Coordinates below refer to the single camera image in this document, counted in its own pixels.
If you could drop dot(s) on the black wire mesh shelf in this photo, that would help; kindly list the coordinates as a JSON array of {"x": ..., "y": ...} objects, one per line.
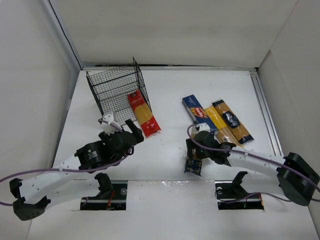
[{"x": 110, "y": 89}]

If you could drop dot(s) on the blue Barilla spaghetti box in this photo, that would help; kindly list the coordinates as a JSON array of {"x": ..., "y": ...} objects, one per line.
[{"x": 198, "y": 113}]

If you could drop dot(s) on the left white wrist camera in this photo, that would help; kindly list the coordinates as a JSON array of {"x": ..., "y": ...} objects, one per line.
[{"x": 109, "y": 123}]

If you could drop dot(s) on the yellow spaghetti bag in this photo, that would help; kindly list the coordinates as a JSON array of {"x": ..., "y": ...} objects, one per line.
[{"x": 224, "y": 134}]

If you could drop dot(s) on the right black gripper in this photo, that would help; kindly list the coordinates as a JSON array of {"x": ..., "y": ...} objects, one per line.
[{"x": 193, "y": 152}]

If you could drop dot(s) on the dark label spaghetti bag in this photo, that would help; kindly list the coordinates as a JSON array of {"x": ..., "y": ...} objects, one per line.
[{"x": 241, "y": 134}]

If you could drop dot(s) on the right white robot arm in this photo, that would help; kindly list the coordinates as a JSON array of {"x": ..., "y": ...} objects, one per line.
[{"x": 288, "y": 178}]

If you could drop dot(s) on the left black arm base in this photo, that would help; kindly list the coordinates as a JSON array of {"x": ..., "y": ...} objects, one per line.
[{"x": 112, "y": 195}]

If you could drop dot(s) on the red spaghetti bag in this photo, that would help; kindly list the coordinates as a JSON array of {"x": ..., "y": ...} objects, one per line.
[{"x": 143, "y": 113}]

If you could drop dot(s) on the blue patterned spaghetti bag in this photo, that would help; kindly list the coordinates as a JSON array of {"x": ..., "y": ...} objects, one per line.
[{"x": 193, "y": 166}]

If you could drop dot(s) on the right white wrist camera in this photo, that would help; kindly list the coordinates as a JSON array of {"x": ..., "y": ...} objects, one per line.
[{"x": 201, "y": 127}]

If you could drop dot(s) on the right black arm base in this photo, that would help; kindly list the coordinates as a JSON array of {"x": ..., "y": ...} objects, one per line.
[{"x": 231, "y": 195}]

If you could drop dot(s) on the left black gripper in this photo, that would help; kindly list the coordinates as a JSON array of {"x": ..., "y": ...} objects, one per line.
[{"x": 128, "y": 136}]

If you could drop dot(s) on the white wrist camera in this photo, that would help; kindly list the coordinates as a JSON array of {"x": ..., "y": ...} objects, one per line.
[
  {"x": 201, "y": 127},
  {"x": 109, "y": 123}
]

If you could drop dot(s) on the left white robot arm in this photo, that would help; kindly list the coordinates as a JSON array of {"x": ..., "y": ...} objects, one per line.
[{"x": 81, "y": 175}]

